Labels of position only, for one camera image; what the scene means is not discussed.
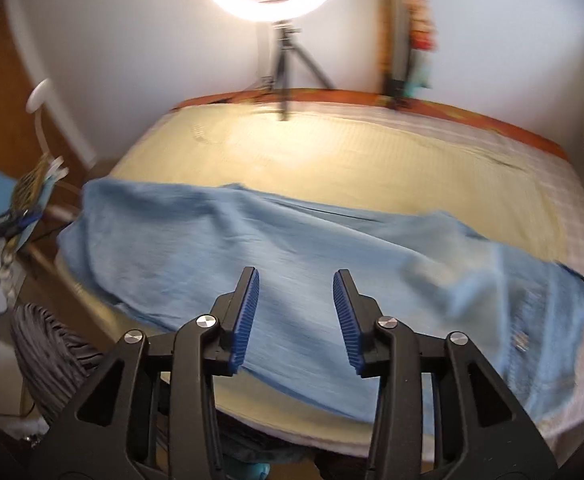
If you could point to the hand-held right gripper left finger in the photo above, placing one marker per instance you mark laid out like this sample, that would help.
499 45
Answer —
247 320

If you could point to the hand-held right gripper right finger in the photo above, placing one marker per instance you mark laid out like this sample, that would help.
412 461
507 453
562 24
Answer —
347 325

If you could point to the light blue towel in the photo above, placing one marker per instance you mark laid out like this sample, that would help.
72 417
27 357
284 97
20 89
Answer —
171 250

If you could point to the yellow striped bedsheet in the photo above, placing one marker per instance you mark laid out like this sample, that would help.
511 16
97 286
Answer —
322 160

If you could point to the cluttered side chair items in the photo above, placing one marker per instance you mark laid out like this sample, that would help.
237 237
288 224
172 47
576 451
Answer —
26 195

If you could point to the yellow striped bed sheet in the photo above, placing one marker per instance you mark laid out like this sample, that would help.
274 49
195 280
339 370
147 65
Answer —
574 210

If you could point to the black tripod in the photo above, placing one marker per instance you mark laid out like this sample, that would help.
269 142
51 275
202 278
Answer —
284 60

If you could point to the white lamp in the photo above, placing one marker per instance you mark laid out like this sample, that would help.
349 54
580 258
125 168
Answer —
38 95

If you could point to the wooden door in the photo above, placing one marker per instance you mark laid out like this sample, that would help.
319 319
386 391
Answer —
1 85

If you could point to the colourful wall hanging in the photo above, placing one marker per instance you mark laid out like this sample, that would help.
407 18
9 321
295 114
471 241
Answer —
397 35

